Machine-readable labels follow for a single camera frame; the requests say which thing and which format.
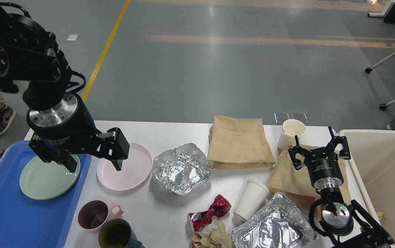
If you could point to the aluminium foil tray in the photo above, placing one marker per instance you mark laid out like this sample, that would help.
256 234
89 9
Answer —
279 224

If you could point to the white paper cup lying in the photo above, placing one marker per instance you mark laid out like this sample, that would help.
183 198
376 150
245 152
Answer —
254 193

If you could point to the dark teal mug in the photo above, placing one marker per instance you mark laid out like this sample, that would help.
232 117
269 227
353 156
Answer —
118 233

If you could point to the crushed red can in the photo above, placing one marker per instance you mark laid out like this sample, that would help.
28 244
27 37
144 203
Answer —
218 209

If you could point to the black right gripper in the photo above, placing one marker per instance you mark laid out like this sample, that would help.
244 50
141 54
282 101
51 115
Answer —
324 168

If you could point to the pink HOME mug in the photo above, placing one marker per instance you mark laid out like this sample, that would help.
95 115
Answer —
95 214

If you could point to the blue plastic tray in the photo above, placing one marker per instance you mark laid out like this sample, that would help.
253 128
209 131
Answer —
30 223

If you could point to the green plate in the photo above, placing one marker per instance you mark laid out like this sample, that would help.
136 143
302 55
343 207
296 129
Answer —
42 181

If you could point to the floor outlet plates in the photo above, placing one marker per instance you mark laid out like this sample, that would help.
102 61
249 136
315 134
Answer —
281 117

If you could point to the crumpled aluminium foil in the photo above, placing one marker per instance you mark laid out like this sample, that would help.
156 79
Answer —
180 170

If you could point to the brown paper bag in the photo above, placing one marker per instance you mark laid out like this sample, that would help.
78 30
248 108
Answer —
238 143
297 184

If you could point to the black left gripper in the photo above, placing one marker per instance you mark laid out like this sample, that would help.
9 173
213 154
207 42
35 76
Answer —
68 128

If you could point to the beige plastic bin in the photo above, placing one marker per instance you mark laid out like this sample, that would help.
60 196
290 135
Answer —
373 164

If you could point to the crumpled brown paper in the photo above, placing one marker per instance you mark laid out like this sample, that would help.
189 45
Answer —
214 238

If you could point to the white paper cup upright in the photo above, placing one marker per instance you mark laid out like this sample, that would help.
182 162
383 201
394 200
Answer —
289 129

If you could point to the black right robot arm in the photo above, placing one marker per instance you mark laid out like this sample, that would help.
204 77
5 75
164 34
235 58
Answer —
347 226

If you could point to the pink plate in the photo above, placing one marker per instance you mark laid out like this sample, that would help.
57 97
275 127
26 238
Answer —
135 170

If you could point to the white desk leg far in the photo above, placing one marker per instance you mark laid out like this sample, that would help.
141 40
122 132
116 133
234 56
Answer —
390 10

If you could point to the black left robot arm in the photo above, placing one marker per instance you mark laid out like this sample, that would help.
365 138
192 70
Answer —
29 53

